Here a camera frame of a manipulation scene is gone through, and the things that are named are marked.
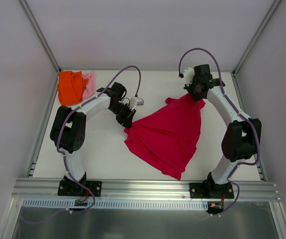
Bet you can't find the red t shirt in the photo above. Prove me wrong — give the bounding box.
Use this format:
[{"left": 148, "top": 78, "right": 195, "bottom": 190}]
[{"left": 124, "top": 94, "right": 205, "bottom": 180}]

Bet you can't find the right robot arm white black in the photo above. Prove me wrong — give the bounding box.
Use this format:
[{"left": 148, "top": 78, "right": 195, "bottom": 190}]
[{"left": 180, "top": 65, "right": 262, "bottom": 198}]

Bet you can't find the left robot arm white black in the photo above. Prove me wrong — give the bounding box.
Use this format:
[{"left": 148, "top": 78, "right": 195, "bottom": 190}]
[{"left": 50, "top": 82, "right": 144, "bottom": 196}]

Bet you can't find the pink t shirt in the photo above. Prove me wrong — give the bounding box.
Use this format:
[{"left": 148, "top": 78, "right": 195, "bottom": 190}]
[{"left": 82, "top": 71, "right": 96, "bottom": 99}]

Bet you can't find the orange t shirt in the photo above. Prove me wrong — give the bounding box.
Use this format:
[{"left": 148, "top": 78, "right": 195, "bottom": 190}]
[{"left": 57, "top": 71, "right": 84, "bottom": 106}]

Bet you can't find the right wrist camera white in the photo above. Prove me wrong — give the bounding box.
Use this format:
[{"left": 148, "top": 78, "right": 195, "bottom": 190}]
[{"left": 178, "top": 67, "right": 194, "bottom": 85}]

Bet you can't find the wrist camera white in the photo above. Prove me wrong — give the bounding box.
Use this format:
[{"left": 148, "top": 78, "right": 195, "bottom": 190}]
[
  {"left": 178, "top": 67, "right": 194, "bottom": 85},
  {"left": 130, "top": 97, "right": 144, "bottom": 110}
]

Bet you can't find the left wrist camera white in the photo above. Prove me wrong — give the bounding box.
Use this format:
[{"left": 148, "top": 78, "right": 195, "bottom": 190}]
[{"left": 130, "top": 97, "right": 144, "bottom": 110}]

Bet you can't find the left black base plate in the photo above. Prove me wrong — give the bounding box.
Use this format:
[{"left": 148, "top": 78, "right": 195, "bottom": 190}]
[{"left": 57, "top": 179, "right": 102, "bottom": 197}]

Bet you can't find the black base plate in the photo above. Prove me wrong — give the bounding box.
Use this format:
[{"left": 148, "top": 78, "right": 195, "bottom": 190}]
[
  {"left": 189, "top": 180, "right": 234, "bottom": 199},
  {"left": 57, "top": 179, "right": 102, "bottom": 197}
]

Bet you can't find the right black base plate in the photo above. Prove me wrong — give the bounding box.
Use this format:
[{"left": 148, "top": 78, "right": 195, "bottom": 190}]
[{"left": 189, "top": 180, "right": 234, "bottom": 199}]

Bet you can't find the right aluminium frame post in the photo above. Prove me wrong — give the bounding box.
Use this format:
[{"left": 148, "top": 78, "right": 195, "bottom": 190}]
[{"left": 232, "top": 0, "right": 283, "bottom": 75}]

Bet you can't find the aluminium frame post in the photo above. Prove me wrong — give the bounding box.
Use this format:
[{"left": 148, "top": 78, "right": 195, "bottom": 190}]
[
  {"left": 232, "top": 0, "right": 283, "bottom": 75},
  {"left": 18, "top": 0, "right": 61, "bottom": 73}
]

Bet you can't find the aluminium mounting rail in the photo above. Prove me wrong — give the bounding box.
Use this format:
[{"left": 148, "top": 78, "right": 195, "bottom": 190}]
[{"left": 11, "top": 177, "right": 281, "bottom": 202}]

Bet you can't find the white slotted cable duct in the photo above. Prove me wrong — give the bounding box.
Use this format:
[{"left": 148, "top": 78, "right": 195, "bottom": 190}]
[{"left": 22, "top": 198, "right": 208, "bottom": 211}]

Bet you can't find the left aluminium frame post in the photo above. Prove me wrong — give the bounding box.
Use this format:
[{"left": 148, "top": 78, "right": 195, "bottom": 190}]
[{"left": 18, "top": 0, "right": 61, "bottom": 73}]

